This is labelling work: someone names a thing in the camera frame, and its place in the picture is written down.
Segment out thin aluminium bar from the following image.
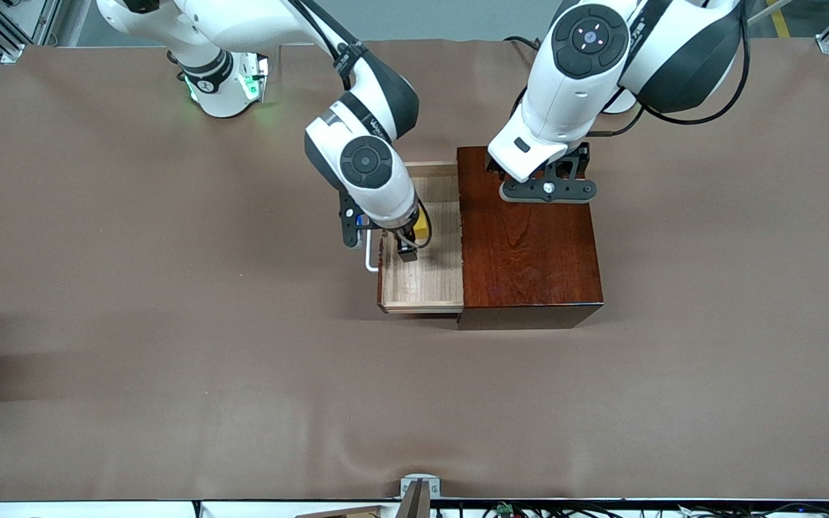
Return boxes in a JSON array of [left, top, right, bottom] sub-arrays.
[[749, 0, 794, 26]]

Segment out brown cardboard piece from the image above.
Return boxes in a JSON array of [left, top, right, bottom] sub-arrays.
[[296, 506, 386, 518]]

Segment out wooden drawer with white handle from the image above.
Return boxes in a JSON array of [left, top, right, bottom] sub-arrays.
[[364, 161, 466, 316]]

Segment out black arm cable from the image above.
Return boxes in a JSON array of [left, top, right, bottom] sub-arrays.
[[281, 0, 368, 91], [598, 0, 751, 139]]

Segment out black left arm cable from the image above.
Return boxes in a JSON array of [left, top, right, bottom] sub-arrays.
[[598, 0, 751, 139]]

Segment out grey metal bracket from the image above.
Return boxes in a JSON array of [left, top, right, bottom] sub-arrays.
[[400, 473, 441, 518]]

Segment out brown table mat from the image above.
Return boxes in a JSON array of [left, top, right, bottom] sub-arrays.
[[0, 40, 829, 502]]

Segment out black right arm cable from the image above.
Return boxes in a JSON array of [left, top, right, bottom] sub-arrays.
[[281, 0, 368, 91]]

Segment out dark red wooden cabinet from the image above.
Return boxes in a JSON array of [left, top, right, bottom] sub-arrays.
[[456, 145, 605, 331]]

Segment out aluminium frame structure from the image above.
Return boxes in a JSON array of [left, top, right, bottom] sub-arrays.
[[0, 0, 63, 64]]

